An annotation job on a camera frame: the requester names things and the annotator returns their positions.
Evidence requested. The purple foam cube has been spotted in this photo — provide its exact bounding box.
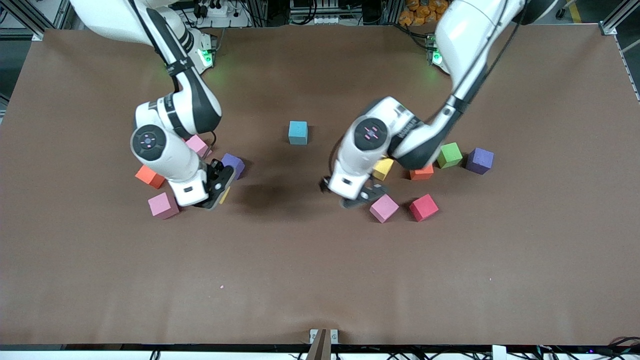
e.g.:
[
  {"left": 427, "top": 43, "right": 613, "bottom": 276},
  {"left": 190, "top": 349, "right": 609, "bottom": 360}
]
[
  {"left": 220, "top": 153, "right": 246, "bottom": 181},
  {"left": 465, "top": 147, "right": 495, "bottom": 175}
]

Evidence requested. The pink foam cube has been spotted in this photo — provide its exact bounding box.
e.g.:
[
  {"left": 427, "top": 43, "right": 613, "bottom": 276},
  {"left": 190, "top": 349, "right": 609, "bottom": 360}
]
[
  {"left": 184, "top": 134, "right": 213, "bottom": 160},
  {"left": 369, "top": 194, "right": 400, "bottom": 224},
  {"left": 147, "top": 192, "right": 180, "bottom": 221}
]

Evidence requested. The light blue foam cube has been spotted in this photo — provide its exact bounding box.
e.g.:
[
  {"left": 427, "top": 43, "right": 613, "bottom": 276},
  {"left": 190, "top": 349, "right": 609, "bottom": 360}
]
[{"left": 288, "top": 120, "right": 309, "bottom": 146}]

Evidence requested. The red foam cube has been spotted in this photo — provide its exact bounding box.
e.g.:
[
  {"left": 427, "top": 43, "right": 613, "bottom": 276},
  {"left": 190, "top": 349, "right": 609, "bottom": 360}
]
[{"left": 409, "top": 194, "right": 440, "bottom": 223}]

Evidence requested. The brown table cover sheet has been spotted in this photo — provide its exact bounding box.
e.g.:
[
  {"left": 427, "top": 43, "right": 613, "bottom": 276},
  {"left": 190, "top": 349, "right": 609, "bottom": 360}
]
[{"left": 0, "top": 24, "right": 640, "bottom": 347}]

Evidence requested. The green foam cube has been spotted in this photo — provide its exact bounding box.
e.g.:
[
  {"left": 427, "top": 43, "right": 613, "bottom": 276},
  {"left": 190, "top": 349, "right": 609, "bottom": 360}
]
[{"left": 437, "top": 142, "right": 464, "bottom": 169}]

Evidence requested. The brown wooden bar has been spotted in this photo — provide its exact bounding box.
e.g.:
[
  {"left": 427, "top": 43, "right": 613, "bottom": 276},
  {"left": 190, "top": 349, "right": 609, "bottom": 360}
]
[{"left": 306, "top": 328, "right": 332, "bottom": 360}]

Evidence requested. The pile of orange round objects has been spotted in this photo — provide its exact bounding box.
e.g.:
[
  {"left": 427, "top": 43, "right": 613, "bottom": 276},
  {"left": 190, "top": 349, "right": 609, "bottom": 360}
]
[{"left": 398, "top": 0, "right": 443, "bottom": 27}]

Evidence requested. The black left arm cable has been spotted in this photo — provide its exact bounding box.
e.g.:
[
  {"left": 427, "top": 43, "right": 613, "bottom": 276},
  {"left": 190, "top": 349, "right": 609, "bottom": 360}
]
[{"left": 327, "top": 0, "right": 531, "bottom": 188}]

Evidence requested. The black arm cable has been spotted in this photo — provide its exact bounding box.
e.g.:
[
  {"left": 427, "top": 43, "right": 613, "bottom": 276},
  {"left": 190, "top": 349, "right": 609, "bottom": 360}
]
[
  {"left": 327, "top": 0, "right": 531, "bottom": 188},
  {"left": 127, "top": 0, "right": 219, "bottom": 156}
]

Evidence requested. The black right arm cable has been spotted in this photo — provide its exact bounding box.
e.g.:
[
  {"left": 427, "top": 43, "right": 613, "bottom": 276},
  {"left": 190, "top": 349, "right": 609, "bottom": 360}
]
[{"left": 127, "top": 0, "right": 219, "bottom": 156}]

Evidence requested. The white metal bracket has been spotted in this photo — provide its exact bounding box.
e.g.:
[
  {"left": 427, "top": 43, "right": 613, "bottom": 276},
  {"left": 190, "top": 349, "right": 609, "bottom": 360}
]
[{"left": 309, "top": 329, "right": 339, "bottom": 345}]

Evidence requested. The silver aluminium frame bar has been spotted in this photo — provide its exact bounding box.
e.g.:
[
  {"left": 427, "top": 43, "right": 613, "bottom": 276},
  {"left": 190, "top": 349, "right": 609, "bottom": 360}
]
[
  {"left": 600, "top": 0, "right": 640, "bottom": 36},
  {"left": 0, "top": 0, "right": 68, "bottom": 41}
]

